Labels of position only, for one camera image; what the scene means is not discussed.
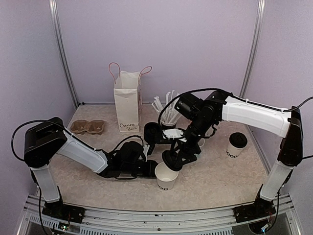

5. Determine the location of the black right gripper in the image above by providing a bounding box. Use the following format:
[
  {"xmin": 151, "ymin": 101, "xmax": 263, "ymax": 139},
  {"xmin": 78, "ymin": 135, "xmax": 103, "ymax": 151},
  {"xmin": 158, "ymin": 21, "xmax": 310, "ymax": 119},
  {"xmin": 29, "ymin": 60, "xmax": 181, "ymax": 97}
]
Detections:
[{"xmin": 172, "ymin": 115, "xmax": 215, "ymax": 162}]

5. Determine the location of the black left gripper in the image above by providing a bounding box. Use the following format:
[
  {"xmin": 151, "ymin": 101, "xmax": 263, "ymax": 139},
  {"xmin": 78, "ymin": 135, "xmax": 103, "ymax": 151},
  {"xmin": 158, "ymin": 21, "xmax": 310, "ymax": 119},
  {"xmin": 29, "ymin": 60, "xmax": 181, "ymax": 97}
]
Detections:
[{"xmin": 122, "ymin": 160, "xmax": 164, "ymax": 178}]

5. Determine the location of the white paper cup GOOD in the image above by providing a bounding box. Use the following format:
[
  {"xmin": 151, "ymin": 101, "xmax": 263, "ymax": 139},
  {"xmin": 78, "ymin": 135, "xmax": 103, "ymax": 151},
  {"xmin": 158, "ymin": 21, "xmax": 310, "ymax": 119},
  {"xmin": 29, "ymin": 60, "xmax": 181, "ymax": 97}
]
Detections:
[{"xmin": 226, "ymin": 143, "xmax": 246, "ymax": 159}]

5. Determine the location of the white paper takeout bag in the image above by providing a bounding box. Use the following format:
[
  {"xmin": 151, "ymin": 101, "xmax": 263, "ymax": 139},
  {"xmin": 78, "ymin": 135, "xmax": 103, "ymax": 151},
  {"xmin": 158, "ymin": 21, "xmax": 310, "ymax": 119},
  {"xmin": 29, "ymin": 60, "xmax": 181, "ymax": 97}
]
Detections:
[{"xmin": 108, "ymin": 62, "xmax": 153, "ymax": 133}]

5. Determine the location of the brown cardboard cup carrier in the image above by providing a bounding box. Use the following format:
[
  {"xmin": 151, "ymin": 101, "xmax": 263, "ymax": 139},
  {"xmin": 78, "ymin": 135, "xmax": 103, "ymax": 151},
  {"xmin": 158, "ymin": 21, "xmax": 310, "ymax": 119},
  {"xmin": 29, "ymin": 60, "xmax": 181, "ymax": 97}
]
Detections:
[{"xmin": 70, "ymin": 119, "xmax": 106, "ymax": 135}]

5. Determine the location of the single black cup lid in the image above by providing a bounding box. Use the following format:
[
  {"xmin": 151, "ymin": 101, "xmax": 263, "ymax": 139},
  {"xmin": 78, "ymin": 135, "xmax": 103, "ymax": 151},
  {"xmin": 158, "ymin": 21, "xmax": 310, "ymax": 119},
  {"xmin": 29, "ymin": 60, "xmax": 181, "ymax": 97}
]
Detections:
[{"xmin": 162, "ymin": 150, "xmax": 183, "ymax": 171}]

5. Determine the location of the black coffee cup lid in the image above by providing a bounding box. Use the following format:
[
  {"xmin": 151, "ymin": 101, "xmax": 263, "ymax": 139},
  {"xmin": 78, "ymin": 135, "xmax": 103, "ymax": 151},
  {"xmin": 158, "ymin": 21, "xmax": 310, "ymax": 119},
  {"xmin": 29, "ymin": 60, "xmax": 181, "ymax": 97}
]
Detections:
[{"xmin": 229, "ymin": 132, "xmax": 247, "ymax": 148}]

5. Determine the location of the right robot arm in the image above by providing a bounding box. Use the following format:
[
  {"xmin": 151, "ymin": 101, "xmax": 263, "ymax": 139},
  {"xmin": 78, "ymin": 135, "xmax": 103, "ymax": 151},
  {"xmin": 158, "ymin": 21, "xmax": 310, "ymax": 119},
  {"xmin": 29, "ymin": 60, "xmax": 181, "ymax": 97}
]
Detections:
[{"xmin": 162, "ymin": 88, "xmax": 303, "ymax": 217}]

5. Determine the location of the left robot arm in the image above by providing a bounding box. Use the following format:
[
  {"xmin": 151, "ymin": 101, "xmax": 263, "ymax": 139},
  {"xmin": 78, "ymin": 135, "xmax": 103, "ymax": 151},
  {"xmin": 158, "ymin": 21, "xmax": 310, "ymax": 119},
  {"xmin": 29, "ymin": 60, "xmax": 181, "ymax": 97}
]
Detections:
[{"xmin": 11, "ymin": 117, "xmax": 157, "ymax": 218}]

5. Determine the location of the black cup holding straws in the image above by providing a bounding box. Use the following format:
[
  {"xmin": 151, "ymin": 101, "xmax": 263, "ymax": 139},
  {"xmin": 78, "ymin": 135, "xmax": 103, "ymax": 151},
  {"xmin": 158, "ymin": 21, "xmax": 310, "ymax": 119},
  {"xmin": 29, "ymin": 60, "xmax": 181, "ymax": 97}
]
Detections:
[{"xmin": 160, "ymin": 120, "xmax": 176, "ymax": 130}]

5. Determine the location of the stack of black lids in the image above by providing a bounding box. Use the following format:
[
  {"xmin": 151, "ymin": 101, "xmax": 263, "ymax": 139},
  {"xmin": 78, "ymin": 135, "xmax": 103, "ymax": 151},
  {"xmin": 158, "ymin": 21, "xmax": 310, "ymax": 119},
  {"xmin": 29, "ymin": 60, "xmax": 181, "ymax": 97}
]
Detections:
[{"xmin": 144, "ymin": 122, "xmax": 162, "ymax": 145}]

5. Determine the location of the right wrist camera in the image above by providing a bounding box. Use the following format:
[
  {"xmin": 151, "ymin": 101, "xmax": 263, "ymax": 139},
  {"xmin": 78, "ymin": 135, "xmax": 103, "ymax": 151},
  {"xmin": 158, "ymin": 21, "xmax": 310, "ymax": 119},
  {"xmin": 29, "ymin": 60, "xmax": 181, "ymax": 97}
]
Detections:
[{"xmin": 158, "ymin": 129, "xmax": 187, "ymax": 144}]

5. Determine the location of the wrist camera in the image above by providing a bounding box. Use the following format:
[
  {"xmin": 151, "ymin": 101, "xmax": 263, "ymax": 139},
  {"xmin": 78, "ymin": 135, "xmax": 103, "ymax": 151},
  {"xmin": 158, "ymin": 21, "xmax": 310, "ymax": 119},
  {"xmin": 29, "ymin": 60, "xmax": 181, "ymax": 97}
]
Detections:
[
  {"xmin": 158, "ymin": 129, "xmax": 187, "ymax": 144},
  {"xmin": 143, "ymin": 144, "xmax": 155, "ymax": 156}
]

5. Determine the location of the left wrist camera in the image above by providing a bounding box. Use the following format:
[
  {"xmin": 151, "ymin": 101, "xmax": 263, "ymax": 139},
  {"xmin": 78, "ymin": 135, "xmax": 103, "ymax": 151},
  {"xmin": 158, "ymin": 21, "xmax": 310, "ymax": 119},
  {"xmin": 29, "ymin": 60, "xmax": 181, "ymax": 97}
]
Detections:
[{"xmin": 143, "ymin": 144, "xmax": 155, "ymax": 156}]

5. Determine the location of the front aluminium frame rail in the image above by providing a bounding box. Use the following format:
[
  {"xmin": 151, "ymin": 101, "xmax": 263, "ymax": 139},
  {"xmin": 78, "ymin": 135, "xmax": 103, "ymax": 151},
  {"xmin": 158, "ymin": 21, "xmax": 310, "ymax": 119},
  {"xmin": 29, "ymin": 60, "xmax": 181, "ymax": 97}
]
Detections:
[{"xmin": 14, "ymin": 195, "xmax": 302, "ymax": 235}]

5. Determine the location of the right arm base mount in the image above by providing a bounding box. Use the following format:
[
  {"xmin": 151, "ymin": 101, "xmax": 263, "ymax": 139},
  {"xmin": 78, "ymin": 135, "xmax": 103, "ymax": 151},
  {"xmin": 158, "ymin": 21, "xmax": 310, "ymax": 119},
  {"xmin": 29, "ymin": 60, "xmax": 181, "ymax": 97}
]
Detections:
[{"xmin": 233, "ymin": 193, "xmax": 276, "ymax": 223}]

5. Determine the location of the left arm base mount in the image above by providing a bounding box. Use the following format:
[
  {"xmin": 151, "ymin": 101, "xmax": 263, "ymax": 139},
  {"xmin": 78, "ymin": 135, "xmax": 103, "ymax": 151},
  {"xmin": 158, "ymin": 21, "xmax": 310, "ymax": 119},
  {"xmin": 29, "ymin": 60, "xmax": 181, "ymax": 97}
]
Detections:
[{"xmin": 42, "ymin": 195, "xmax": 86, "ymax": 224}]

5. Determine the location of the right aluminium corner post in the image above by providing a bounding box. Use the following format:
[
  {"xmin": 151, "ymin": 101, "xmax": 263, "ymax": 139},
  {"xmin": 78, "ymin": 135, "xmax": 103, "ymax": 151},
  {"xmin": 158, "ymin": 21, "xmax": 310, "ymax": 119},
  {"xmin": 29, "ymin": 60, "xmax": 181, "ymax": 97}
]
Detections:
[{"xmin": 239, "ymin": 0, "xmax": 266, "ymax": 97}]

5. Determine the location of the aluminium corner post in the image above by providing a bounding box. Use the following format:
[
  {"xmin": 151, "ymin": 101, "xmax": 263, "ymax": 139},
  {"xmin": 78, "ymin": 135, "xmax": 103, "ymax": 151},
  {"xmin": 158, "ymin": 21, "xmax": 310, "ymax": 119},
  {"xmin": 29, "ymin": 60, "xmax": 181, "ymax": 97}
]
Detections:
[
  {"xmin": 49, "ymin": 0, "xmax": 80, "ymax": 109},
  {"xmin": 239, "ymin": 0, "xmax": 266, "ymax": 97}
]

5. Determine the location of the left aluminium corner post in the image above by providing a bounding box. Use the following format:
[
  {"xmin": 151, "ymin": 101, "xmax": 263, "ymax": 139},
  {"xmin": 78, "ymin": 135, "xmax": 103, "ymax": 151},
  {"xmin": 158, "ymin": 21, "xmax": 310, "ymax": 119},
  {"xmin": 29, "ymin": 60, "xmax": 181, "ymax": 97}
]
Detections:
[{"xmin": 49, "ymin": 0, "xmax": 80, "ymax": 109}]

